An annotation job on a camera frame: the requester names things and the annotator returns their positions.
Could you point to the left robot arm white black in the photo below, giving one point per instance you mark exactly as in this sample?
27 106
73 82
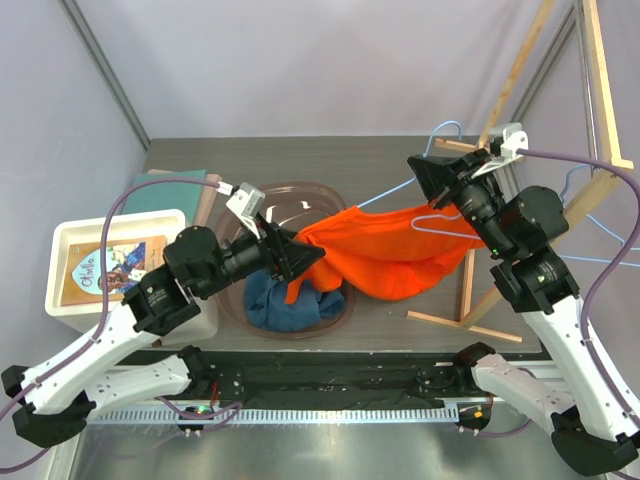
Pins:
53 401

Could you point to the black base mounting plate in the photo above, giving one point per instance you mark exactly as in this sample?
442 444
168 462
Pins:
303 381

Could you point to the Othello book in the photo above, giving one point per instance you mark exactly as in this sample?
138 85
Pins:
127 262

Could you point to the white slotted cable duct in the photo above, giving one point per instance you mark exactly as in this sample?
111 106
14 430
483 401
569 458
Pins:
157 415

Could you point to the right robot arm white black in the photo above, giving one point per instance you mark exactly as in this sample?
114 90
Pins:
594 425

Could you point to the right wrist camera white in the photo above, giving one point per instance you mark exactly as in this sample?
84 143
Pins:
504 142

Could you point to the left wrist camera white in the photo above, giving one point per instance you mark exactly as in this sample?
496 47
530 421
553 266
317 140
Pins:
245 202

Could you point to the pink transparent plastic bin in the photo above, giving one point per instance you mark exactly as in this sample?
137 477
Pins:
293 206

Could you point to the orange t shirt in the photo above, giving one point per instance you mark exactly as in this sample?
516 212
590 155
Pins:
388 256

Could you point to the teal book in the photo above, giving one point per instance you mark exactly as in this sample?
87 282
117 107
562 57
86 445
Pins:
173 195

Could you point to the blue t shirt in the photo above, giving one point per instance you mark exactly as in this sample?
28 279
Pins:
266 308

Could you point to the light blue wire hanger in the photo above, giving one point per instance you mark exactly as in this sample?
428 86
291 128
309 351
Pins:
563 196

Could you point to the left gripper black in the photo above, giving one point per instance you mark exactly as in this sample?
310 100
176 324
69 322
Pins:
288 257

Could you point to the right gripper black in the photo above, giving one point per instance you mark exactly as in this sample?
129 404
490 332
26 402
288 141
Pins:
451 182

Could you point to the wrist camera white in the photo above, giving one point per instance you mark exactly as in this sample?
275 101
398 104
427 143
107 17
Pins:
245 202
504 142

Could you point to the white drawer box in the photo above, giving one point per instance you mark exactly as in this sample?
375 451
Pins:
168 223

